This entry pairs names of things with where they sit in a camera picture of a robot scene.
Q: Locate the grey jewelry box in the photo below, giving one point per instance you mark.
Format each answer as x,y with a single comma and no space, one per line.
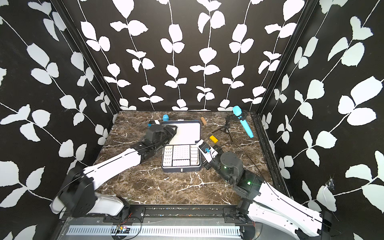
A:
181,154

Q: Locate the brown wooden block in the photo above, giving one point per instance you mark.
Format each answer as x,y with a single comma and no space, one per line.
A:
203,121

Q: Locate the blue microphone on stand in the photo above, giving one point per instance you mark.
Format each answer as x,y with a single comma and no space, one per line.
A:
242,120

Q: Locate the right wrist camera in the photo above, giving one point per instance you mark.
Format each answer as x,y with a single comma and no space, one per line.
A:
206,149

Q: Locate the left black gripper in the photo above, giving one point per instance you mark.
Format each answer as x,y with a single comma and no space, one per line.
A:
169,132

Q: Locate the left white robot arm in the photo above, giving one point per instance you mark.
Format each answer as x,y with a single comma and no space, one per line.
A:
78,192

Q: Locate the black mounting rail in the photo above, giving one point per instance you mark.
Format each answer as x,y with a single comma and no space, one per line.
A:
228,213

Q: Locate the small circuit board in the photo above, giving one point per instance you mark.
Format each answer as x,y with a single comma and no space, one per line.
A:
121,230

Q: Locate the yellow block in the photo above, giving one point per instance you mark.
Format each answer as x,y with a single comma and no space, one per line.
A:
213,139

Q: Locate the black tripod mic stand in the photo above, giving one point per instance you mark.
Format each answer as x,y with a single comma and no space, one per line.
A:
231,118

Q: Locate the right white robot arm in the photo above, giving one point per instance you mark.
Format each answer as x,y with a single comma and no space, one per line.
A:
262,203

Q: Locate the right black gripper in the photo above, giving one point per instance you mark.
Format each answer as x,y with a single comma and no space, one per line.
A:
207,166

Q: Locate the white perforated strip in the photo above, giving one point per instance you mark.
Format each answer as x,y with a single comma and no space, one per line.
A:
166,231

